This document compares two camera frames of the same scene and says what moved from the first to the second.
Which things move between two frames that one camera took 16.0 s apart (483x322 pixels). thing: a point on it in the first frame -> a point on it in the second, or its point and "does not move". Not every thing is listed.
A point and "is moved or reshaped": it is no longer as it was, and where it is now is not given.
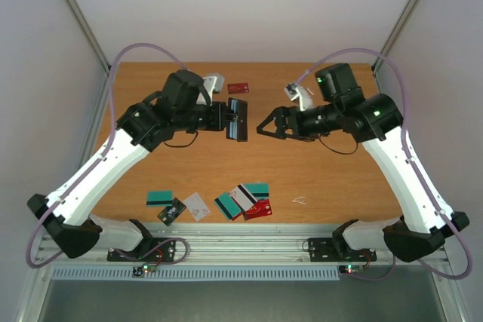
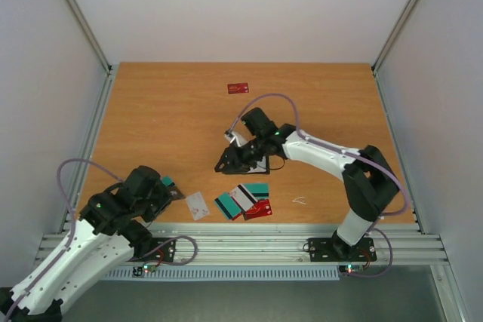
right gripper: [291, 123] -> [237, 155]
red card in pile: [260, 209] does not move
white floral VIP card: [197, 207] does not move
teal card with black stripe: [228, 205] does not move
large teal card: [259, 191] does not move
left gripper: [219, 124] -> [165, 198]
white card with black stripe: [241, 194] does not move
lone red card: [238, 88] does not move
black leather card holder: [238, 130] is moved or reshaped
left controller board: [145, 268] does not move
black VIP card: [171, 212] -> [175, 193]
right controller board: [352, 268] does not move
